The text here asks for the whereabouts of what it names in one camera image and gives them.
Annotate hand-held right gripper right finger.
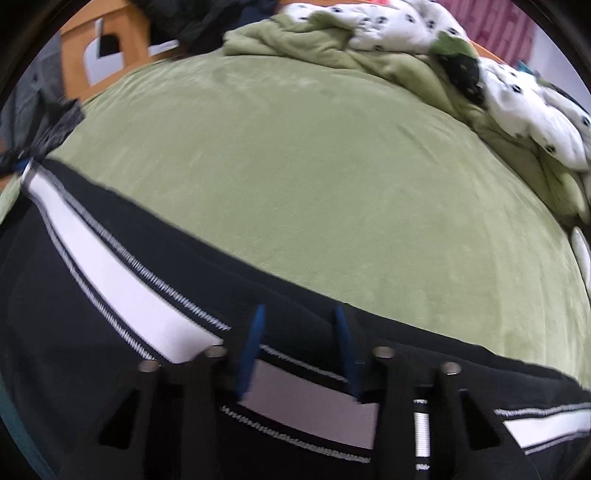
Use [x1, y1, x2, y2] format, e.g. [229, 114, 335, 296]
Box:
[335, 305, 541, 480]

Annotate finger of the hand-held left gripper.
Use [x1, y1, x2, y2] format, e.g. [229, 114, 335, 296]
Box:
[0, 99, 87, 179]

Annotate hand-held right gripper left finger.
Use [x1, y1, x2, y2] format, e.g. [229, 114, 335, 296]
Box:
[60, 304, 269, 480]

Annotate black pants with white stripe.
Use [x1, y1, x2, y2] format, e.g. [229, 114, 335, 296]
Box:
[0, 158, 591, 480]

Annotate green bed blanket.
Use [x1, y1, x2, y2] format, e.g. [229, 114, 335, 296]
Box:
[0, 14, 591, 384]

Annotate dark clothes pile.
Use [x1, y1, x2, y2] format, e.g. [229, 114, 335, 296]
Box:
[131, 0, 279, 52]

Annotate white pillow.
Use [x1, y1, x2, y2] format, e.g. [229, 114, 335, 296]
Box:
[569, 226, 591, 297]

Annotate white printed quilt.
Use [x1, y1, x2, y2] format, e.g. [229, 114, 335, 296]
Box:
[277, 0, 591, 172]

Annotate pink curtain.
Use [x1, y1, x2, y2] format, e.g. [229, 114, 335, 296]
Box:
[438, 0, 539, 61]

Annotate wooden bed end frame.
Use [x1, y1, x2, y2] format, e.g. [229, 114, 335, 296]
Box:
[59, 0, 182, 100]

